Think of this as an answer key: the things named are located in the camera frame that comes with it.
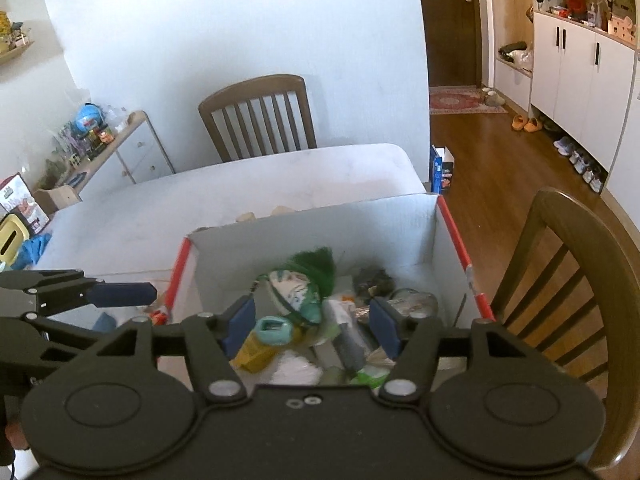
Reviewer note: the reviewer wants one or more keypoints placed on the white wall cabinets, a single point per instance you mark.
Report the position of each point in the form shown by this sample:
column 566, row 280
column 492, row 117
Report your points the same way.
column 571, row 64

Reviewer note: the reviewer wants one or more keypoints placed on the dark entrance door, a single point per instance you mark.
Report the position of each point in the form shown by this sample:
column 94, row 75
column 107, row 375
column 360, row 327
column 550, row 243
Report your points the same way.
column 452, row 39

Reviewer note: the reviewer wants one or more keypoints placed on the blue box on floor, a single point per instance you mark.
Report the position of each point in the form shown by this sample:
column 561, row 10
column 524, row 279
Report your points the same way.
column 441, row 169

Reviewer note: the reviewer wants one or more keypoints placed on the yellow tissue box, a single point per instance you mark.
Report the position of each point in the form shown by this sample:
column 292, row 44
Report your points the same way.
column 13, row 233

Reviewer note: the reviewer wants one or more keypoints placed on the blue toy helmet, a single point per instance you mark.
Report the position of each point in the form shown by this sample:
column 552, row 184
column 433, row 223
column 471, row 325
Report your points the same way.
column 89, row 116

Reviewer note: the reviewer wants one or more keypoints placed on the cardboard scrap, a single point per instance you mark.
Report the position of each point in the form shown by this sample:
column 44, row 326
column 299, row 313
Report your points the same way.
column 281, row 210

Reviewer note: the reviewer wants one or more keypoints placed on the wooden chair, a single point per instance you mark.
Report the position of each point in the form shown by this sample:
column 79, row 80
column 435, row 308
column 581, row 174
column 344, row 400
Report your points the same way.
column 258, row 117
column 571, row 293

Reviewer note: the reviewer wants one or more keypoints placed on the far wooden chair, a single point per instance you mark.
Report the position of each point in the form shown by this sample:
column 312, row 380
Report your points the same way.
column 258, row 117

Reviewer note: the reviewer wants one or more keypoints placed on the blue cloth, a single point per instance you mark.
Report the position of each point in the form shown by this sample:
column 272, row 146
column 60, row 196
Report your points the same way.
column 31, row 251

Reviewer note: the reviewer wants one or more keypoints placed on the wall shelf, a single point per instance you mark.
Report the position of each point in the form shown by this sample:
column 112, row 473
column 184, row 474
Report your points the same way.
column 10, row 55

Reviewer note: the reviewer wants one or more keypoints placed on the red door mat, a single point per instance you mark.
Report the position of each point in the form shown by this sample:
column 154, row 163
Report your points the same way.
column 466, row 101

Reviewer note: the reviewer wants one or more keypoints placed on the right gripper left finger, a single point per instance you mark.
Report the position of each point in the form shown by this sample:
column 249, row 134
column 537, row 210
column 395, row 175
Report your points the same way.
column 212, row 341

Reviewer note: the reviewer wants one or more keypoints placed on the colourful small toy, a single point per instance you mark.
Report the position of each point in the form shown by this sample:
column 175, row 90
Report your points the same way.
column 159, row 317

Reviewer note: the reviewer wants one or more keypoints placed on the white green plastic bag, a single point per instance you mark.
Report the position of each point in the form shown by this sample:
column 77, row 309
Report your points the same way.
column 346, row 349

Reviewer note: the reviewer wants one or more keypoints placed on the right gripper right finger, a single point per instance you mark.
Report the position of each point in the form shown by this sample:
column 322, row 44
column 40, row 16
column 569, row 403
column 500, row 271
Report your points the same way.
column 412, row 343

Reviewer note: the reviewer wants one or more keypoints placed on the teal round gadget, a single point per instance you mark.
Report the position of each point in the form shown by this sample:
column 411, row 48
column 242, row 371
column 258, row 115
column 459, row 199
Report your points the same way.
column 274, row 331

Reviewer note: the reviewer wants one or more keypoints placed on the orange slippers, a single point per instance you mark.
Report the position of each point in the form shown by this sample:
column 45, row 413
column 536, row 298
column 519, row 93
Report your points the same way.
column 522, row 123

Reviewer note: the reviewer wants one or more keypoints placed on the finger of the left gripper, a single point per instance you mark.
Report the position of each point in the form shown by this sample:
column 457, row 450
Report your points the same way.
column 119, row 295

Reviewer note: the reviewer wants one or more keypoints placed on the white side cabinet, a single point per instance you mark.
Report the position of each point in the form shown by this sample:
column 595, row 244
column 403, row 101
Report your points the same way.
column 134, row 157

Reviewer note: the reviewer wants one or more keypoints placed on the yellow small box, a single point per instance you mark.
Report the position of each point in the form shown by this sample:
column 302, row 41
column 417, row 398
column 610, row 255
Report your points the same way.
column 254, row 356

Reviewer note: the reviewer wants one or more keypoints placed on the red cardboard box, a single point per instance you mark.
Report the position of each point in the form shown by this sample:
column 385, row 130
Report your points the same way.
column 411, row 237

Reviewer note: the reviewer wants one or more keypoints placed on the grey fuzzy toy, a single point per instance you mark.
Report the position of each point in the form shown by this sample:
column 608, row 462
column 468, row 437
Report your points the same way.
column 373, row 282

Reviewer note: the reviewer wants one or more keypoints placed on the near wooden chair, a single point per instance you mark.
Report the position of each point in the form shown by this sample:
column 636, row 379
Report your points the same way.
column 571, row 293

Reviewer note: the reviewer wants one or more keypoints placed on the red white snack box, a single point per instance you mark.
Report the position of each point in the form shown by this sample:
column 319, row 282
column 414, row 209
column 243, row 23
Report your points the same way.
column 16, row 197

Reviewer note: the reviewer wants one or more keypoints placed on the white plush tooth toy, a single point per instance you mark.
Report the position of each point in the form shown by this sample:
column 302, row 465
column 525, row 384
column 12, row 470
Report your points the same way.
column 292, row 369

